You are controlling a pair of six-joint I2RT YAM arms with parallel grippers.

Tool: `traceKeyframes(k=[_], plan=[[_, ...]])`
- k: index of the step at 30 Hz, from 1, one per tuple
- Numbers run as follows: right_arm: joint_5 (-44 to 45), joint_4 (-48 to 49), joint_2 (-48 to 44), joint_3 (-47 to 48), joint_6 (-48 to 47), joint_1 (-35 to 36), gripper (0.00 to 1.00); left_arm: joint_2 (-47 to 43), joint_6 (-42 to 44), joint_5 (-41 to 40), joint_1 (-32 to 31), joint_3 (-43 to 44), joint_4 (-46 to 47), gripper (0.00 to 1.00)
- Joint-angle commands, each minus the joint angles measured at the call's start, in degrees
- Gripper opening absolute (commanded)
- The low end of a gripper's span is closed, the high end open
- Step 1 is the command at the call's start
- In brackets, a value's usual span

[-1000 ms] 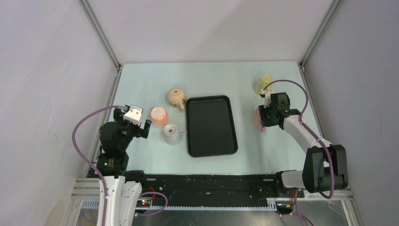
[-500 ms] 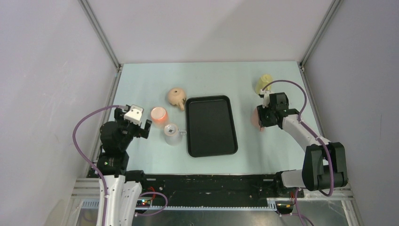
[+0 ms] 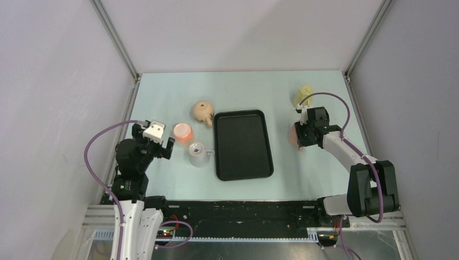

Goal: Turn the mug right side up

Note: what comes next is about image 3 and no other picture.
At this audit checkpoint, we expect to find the black rectangular tray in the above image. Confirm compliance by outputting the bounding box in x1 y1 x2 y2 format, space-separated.
213 109 274 181

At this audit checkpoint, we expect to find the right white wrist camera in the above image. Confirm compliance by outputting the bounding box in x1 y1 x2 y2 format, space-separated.
298 105 313 125

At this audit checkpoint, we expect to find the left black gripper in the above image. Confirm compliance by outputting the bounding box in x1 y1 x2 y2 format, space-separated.
133 123 174 171

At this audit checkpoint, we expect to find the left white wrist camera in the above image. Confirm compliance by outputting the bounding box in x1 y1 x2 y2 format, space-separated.
142 120 166 144

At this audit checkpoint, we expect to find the pink mug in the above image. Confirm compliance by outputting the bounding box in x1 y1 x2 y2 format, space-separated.
288 125 304 151

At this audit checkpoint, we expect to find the clear glass mug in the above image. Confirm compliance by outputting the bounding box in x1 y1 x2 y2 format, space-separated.
188 142 215 167

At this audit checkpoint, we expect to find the orange translucent cup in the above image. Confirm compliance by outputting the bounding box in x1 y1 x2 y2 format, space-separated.
173 122 194 147

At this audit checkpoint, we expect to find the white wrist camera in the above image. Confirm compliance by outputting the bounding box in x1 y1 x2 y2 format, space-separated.
142 120 166 144
298 105 313 125

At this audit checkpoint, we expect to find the yellow mug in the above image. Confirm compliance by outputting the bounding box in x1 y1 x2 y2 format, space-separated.
293 85 314 109

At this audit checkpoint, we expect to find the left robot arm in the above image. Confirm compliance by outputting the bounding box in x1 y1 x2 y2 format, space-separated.
112 120 175 259

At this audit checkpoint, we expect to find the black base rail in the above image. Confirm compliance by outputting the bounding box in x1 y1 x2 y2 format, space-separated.
145 196 339 239

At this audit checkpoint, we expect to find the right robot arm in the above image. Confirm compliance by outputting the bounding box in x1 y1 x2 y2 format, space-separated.
294 105 399 226

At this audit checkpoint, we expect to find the aluminium frame rail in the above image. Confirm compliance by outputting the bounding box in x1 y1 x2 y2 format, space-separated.
83 201 408 242

